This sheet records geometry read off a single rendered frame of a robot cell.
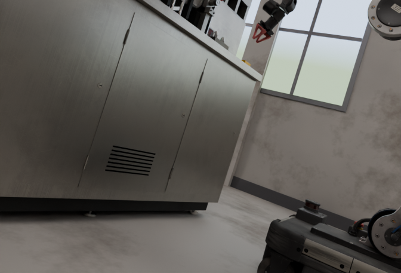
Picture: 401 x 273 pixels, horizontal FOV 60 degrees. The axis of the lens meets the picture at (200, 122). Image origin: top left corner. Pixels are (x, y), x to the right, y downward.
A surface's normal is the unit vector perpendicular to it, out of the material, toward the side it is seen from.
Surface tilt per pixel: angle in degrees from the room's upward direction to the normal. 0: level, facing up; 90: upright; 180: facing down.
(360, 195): 90
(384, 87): 90
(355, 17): 90
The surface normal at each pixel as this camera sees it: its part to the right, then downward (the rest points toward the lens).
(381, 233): -0.45, -0.17
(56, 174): 0.77, 0.23
